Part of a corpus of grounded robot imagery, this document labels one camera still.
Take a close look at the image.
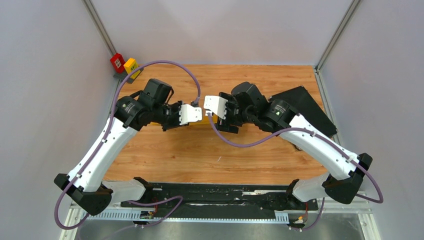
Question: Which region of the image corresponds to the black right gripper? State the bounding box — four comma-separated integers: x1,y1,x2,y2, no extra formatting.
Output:
213,93,255,133

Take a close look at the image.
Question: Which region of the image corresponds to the light wooden picture frame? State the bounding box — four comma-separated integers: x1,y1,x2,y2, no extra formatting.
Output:
150,114,218,126

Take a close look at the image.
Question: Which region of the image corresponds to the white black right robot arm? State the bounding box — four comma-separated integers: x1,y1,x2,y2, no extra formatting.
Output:
203,81,373,209

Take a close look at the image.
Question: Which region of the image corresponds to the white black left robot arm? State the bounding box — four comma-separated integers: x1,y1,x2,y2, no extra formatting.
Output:
54,78,199,216

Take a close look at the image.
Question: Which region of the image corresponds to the yellow toy house block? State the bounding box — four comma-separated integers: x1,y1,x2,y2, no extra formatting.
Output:
123,57,141,80

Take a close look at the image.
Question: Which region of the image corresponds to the red toy house block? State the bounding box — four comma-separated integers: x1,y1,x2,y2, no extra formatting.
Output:
109,53,125,74

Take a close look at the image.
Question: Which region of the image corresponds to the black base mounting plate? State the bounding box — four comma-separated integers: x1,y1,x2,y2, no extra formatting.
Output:
140,182,319,220

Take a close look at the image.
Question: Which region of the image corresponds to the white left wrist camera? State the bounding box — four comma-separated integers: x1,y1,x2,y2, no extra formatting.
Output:
179,104,203,126

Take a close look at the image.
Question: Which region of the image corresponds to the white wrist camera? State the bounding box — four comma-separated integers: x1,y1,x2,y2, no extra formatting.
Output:
179,104,203,126
203,95,228,120

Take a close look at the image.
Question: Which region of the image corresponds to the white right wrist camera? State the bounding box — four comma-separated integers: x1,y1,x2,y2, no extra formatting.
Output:
203,95,228,120

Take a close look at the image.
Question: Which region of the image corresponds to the grey toy base plate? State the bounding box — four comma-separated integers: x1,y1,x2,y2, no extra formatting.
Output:
113,67,144,84

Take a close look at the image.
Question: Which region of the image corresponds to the black ribbed frame backing board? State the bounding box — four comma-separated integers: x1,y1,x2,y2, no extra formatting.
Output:
269,86,338,138

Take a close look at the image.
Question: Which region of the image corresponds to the aluminium rail right table edge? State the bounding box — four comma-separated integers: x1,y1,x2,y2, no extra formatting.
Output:
314,69,354,152

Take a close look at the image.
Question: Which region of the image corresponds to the aluminium front rail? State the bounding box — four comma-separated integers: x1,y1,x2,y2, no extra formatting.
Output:
69,182,380,240

